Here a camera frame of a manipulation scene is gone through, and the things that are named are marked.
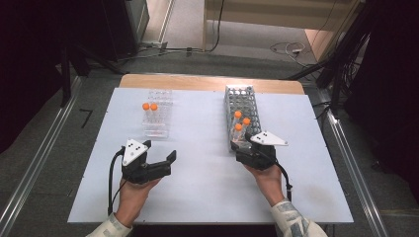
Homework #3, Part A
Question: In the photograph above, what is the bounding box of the black tripod stand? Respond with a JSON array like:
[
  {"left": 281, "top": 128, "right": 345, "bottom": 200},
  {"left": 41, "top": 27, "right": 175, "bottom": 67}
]
[
  {"left": 286, "top": 0, "right": 377, "bottom": 117},
  {"left": 58, "top": 40, "right": 127, "bottom": 109}
]

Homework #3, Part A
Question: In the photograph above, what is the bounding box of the black cable bundle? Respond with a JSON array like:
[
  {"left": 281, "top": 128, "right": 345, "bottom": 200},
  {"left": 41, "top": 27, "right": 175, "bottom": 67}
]
[{"left": 339, "top": 31, "right": 372, "bottom": 87}]

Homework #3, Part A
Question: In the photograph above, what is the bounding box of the black cabinet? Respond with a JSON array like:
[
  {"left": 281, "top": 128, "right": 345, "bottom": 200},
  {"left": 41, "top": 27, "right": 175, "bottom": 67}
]
[{"left": 98, "top": 0, "right": 150, "bottom": 62}]

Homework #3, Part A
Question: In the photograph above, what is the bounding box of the black hanging cable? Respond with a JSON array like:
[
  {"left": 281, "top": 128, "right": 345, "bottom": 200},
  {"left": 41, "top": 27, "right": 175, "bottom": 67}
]
[{"left": 203, "top": 0, "right": 226, "bottom": 53}]

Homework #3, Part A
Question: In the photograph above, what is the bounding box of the white table cover board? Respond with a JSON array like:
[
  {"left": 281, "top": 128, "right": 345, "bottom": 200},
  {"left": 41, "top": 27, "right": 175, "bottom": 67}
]
[{"left": 66, "top": 86, "right": 355, "bottom": 225}]

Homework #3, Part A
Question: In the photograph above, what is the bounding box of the right hand-held gripper cable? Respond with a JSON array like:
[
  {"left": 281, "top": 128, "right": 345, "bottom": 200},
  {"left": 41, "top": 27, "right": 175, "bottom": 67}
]
[{"left": 274, "top": 160, "right": 293, "bottom": 202}]

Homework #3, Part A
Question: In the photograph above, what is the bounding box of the left hand-held gripper cable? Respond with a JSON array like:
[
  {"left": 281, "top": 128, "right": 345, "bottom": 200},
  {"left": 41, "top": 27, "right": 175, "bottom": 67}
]
[{"left": 107, "top": 146, "right": 126, "bottom": 217}]

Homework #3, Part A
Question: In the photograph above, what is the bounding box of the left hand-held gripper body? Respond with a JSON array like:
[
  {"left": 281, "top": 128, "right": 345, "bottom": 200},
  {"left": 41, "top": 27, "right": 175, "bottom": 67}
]
[{"left": 121, "top": 138, "right": 173, "bottom": 185}]

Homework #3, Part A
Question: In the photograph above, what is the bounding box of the light wooden desk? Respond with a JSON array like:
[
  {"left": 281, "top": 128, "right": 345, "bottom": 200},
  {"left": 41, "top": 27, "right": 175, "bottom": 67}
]
[{"left": 202, "top": 0, "right": 368, "bottom": 62}]

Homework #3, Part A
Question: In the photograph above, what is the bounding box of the metal floor rail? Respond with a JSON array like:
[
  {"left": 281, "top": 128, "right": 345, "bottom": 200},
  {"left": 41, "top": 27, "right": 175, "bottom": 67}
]
[
  {"left": 315, "top": 88, "right": 390, "bottom": 237},
  {"left": 0, "top": 75, "right": 84, "bottom": 237}
]

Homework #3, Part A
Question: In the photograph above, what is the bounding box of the metal test tube rack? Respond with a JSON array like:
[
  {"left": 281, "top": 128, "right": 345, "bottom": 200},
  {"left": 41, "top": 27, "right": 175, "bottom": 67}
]
[{"left": 223, "top": 84, "right": 263, "bottom": 153}]

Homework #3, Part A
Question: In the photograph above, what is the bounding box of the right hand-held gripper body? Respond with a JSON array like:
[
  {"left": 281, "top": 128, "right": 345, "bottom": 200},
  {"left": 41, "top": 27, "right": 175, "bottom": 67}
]
[{"left": 234, "top": 130, "right": 290, "bottom": 172}]

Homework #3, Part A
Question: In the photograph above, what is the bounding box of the clear plastic test tube rack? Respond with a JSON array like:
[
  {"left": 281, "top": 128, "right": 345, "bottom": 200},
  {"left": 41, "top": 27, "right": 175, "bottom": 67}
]
[{"left": 140, "top": 88, "right": 174, "bottom": 139}]

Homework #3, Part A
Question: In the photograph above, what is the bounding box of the white floor cable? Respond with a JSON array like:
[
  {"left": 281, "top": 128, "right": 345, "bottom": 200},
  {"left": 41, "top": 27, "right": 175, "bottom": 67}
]
[{"left": 269, "top": 40, "right": 308, "bottom": 68}]

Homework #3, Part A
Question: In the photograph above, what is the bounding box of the person's right hand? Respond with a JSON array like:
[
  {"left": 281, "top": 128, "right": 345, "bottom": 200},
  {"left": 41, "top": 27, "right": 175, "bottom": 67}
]
[{"left": 244, "top": 162, "right": 287, "bottom": 208}]

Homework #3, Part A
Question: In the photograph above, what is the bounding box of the person's left hand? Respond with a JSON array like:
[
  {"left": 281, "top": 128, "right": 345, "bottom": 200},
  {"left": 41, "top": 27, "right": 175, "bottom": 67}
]
[{"left": 114, "top": 177, "right": 163, "bottom": 228}]

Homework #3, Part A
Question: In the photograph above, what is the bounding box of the hand-held gripper cable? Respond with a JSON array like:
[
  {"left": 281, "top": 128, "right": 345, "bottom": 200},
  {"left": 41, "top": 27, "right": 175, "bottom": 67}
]
[
  {"left": 274, "top": 160, "right": 293, "bottom": 202},
  {"left": 107, "top": 146, "right": 126, "bottom": 217}
]

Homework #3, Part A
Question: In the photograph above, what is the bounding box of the wooden table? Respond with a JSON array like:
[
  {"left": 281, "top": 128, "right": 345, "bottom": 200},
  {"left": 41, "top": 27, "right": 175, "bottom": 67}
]
[{"left": 119, "top": 73, "right": 306, "bottom": 96}]

